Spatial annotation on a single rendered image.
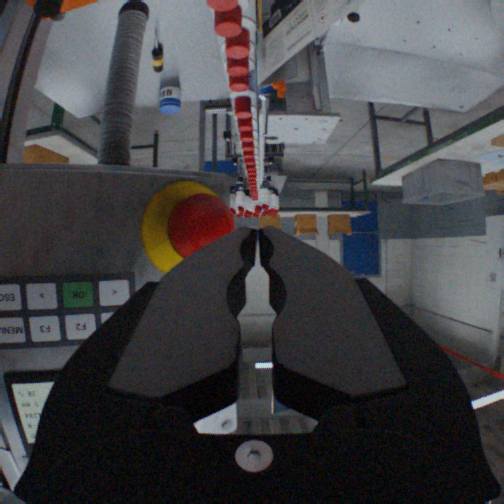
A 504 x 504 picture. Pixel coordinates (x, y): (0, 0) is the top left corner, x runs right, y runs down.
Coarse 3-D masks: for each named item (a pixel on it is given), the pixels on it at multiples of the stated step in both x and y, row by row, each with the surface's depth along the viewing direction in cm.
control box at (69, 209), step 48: (0, 192) 13; (48, 192) 15; (96, 192) 16; (144, 192) 18; (192, 192) 19; (0, 240) 13; (48, 240) 15; (96, 240) 16; (144, 240) 18; (0, 384) 13
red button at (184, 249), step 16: (176, 208) 17; (192, 208) 16; (208, 208) 17; (224, 208) 18; (176, 224) 16; (192, 224) 16; (208, 224) 17; (224, 224) 17; (176, 240) 16; (192, 240) 16; (208, 240) 17
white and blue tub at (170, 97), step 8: (168, 88) 90; (176, 88) 91; (160, 96) 92; (168, 96) 90; (176, 96) 91; (160, 104) 91; (168, 104) 90; (176, 104) 91; (168, 112) 95; (176, 112) 96
